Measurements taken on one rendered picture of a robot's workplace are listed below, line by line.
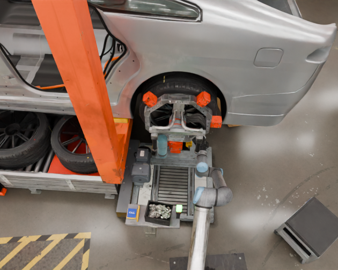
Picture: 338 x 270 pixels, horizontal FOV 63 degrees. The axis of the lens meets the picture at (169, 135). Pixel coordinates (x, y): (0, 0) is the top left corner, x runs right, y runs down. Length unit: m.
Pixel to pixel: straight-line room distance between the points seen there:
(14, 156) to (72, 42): 1.72
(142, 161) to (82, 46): 1.53
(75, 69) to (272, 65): 1.27
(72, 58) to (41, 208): 1.97
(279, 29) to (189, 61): 0.58
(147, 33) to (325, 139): 2.60
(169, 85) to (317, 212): 1.67
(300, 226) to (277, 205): 0.47
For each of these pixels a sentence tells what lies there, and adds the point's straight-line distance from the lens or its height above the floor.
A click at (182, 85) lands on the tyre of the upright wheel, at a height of 1.17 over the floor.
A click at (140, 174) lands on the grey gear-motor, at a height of 0.39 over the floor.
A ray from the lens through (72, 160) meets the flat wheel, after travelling 2.58.
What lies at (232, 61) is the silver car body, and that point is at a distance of 1.95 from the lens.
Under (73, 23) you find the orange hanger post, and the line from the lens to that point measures 1.25.
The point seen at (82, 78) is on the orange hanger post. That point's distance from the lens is 1.43.
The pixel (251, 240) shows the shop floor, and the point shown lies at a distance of 2.83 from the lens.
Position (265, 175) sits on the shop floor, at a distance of 3.15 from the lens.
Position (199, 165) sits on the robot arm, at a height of 0.66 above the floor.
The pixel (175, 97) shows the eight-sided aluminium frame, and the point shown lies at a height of 1.09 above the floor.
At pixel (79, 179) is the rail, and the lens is 2.61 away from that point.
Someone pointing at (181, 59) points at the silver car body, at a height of 1.42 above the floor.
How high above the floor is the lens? 2.62
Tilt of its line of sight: 54 degrees down
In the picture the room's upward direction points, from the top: 2 degrees clockwise
